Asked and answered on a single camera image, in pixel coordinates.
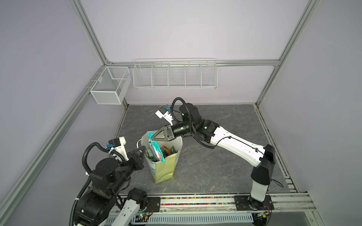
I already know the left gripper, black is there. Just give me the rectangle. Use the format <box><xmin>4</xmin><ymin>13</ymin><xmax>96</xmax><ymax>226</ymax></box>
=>
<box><xmin>109</xmin><ymin>145</ymin><xmax>146</xmax><ymax>195</ymax></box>

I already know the teal Fox's mint bag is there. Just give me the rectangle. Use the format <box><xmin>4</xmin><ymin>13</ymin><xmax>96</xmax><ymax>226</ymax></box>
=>
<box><xmin>148</xmin><ymin>131</ymin><xmax>165</xmax><ymax>162</ymax></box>

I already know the purple M&M's packet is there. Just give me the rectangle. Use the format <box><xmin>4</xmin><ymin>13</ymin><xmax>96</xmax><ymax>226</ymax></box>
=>
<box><xmin>160</xmin><ymin>146</ymin><xmax>172</xmax><ymax>158</ymax></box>

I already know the paper bag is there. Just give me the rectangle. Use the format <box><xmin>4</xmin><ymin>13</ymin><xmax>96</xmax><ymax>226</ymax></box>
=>
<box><xmin>140</xmin><ymin>131</ymin><xmax>183</xmax><ymax>184</ymax></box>

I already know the yellow green Fox's bag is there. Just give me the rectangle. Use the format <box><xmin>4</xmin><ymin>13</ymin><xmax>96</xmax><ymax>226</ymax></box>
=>
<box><xmin>145</xmin><ymin>150</ymin><xmax>155</xmax><ymax>162</ymax></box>

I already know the green snack bag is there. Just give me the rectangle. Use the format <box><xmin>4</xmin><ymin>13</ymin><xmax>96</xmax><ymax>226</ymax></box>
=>
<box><xmin>170</xmin><ymin>146</ymin><xmax>178</xmax><ymax>154</ymax></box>

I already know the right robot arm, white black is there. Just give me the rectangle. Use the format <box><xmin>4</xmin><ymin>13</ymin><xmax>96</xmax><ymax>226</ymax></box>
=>
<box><xmin>150</xmin><ymin>97</ymin><xmax>276</xmax><ymax>211</ymax></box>

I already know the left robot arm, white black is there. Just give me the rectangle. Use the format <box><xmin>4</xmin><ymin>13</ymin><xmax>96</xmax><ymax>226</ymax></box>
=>
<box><xmin>69</xmin><ymin>142</ymin><xmax>147</xmax><ymax>226</ymax></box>

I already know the white mesh basket, small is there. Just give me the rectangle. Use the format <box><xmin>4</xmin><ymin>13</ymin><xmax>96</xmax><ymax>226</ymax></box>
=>
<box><xmin>90</xmin><ymin>66</ymin><xmax>132</xmax><ymax>105</ymax></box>

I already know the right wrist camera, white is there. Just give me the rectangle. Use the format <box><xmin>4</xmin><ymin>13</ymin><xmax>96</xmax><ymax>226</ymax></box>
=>
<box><xmin>155</xmin><ymin>105</ymin><xmax>174</xmax><ymax>126</ymax></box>

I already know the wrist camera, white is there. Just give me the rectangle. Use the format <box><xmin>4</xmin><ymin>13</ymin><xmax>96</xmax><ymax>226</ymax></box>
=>
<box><xmin>107</xmin><ymin>137</ymin><xmax>129</xmax><ymax>163</ymax></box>
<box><xmin>155</xmin><ymin>105</ymin><xmax>174</xmax><ymax>126</ymax></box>

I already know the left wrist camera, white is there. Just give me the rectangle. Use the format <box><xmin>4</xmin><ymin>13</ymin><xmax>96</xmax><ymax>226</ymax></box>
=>
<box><xmin>107</xmin><ymin>137</ymin><xmax>129</xmax><ymax>163</ymax></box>

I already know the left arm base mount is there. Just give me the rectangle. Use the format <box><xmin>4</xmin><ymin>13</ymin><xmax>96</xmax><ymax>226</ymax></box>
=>
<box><xmin>139</xmin><ymin>196</ymin><xmax>161</xmax><ymax>213</ymax></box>

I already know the white wire basket, long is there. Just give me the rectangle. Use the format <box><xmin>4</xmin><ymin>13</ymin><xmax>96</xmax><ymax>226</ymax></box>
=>
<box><xmin>133</xmin><ymin>58</ymin><xmax>218</xmax><ymax>89</ymax></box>

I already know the white vented cable duct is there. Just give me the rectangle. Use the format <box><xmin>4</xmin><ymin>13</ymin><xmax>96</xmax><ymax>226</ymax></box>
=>
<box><xmin>107</xmin><ymin>213</ymin><xmax>254</xmax><ymax>225</ymax></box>

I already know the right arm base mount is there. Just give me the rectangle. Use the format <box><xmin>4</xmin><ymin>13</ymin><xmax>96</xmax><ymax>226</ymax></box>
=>
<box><xmin>234</xmin><ymin>195</ymin><xmax>274</xmax><ymax>211</ymax></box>

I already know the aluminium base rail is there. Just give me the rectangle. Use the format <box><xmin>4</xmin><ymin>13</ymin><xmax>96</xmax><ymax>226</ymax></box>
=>
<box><xmin>147</xmin><ymin>193</ymin><xmax>317</xmax><ymax>214</ymax></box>

